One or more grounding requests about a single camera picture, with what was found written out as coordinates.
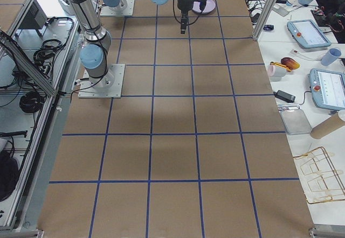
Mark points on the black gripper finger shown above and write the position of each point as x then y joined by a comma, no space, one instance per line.
184,22

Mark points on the lower blue teach pendant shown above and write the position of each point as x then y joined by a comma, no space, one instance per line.
327,89

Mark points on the upper blue teach pendant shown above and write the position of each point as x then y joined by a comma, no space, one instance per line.
307,34

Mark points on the gold wire rack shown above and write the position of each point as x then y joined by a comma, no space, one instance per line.
321,181

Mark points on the grey control box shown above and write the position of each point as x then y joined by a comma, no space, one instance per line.
35,18

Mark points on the cardboard tube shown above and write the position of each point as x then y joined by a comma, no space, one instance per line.
329,125

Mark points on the black power adapter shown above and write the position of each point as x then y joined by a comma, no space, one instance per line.
286,97

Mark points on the aluminium frame post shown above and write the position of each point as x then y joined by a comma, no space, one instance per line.
269,4

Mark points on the metal tray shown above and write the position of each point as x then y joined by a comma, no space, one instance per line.
295,122

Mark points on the pink mug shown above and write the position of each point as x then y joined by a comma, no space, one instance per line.
275,73

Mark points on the light blue plastic cup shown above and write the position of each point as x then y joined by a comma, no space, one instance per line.
331,56

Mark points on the blue teach pendant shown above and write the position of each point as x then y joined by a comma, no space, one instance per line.
307,34
327,89

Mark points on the lavender plastic plate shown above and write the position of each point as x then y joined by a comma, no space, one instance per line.
209,7

